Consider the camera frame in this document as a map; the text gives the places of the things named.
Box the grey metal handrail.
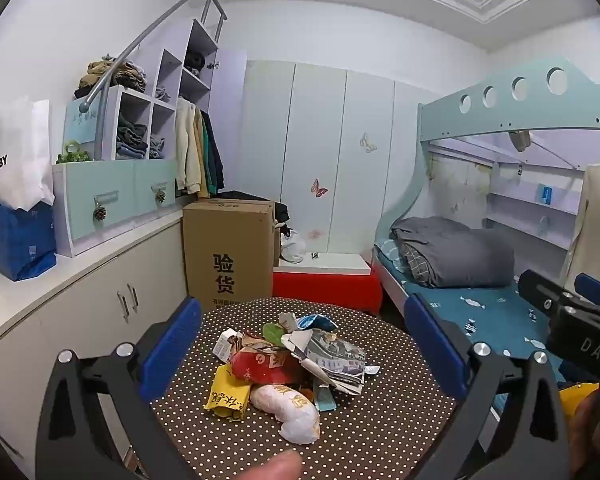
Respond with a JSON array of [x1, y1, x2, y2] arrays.
[[79, 0, 228, 113]]

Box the cardboard box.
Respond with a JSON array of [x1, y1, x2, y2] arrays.
[[182, 199, 281, 307]]

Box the yellow snack packet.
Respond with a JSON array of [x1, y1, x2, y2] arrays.
[[205, 364, 253, 423]]

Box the lilac cubby shelf unit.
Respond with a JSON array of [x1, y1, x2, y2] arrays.
[[64, 19, 221, 162]]

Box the teal drawer unit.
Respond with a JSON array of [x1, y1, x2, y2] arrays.
[[52, 159, 178, 259]]

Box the white wardrobe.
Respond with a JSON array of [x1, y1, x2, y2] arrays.
[[235, 60, 431, 257]]

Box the red snack packet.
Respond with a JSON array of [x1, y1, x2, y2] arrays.
[[230, 345, 306, 387]]

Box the white printed paper slip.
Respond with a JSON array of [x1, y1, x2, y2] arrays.
[[215, 329, 243, 363]]

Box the plaid pillow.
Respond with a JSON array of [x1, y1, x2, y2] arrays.
[[397, 242, 432, 281]]

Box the teal small packet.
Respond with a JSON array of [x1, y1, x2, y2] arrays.
[[312, 382, 338, 412]]

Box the black hanging garment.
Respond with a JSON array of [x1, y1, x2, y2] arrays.
[[204, 110, 227, 196]]

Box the person's left hand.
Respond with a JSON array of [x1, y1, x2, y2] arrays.
[[256, 451, 304, 480]]

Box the green hanging garment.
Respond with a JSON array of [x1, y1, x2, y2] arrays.
[[200, 110, 220, 199]]

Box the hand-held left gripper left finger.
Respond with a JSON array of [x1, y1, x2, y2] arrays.
[[35, 296, 203, 480]]

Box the white orange-print packet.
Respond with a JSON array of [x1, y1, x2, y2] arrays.
[[250, 384, 321, 445]]

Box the lilac cabinet door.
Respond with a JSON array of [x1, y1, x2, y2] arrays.
[[209, 50, 249, 196]]

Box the white paper shopping bag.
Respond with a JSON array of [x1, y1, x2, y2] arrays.
[[0, 96, 56, 211]]

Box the lilac wall shelf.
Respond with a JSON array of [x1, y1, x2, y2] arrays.
[[484, 165, 587, 251]]

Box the cream hanging garment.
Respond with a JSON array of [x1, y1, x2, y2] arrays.
[[560, 160, 600, 295]]

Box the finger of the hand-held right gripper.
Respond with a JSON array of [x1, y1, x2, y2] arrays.
[[517, 269, 581, 320], [575, 273, 600, 312]]

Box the blue packaging bag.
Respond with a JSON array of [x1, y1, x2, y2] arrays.
[[0, 197, 59, 282]]

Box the black folded clothes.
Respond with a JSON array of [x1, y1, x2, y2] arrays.
[[182, 49, 206, 77]]

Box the teal bunk bed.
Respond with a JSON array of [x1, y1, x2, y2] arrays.
[[372, 57, 600, 376]]

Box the green wrapper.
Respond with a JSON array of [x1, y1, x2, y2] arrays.
[[262, 322, 288, 348]]

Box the folded dark jeans stack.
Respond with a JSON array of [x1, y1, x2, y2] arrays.
[[115, 112, 149, 159]]

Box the blue white crumpled wrapper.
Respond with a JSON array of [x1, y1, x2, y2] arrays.
[[297, 314, 338, 333]]

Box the person's right hand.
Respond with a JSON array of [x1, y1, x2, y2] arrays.
[[569, 391, 600, 477]]

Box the blue fish-print bedsheet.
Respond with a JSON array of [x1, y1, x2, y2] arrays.
[[375, 239, 568, 376]]

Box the cream hanging jacket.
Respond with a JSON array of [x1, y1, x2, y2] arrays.
[[174, 96, 204, 197]]

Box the white blue printed packet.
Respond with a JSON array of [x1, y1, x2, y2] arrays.
[[292, 330, 368, 396]]

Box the grey duvet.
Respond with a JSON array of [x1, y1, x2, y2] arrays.
[[390, 216, 516, 289]]

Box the round polka-dot table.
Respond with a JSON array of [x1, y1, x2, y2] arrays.
[[147, 297, 462, 480]]

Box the yellow plastic bag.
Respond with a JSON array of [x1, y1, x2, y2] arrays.
[[559, 382, 600, 417]]

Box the red low cabinet white top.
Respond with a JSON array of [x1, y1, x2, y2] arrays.
[[272, 252, 383, 316]]

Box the olive clothes pile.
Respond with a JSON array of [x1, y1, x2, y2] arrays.
[[74, 57, 148, 99]]

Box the white plastic bag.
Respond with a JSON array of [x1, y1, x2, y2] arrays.
[[280, 230, 307, 264]]

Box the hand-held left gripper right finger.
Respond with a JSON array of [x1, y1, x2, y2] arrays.
[[402, 292, 573, 480]]

